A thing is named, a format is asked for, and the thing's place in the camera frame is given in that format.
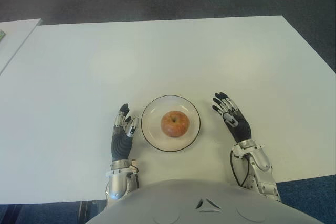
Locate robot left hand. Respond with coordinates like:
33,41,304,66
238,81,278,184
110,103,139,162

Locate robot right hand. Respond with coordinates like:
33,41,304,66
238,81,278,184
212,92,253,143

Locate red apple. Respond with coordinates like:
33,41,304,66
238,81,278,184
161,110,190,137

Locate white plate with black rim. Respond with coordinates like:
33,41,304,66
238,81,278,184
141,94,202,153

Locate grey robot torso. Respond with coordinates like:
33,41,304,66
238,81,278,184
85,178,318,224

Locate white side table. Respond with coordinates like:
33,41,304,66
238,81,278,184
0,18,42,74

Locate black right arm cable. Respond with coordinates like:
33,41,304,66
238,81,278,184
230,149,250,187

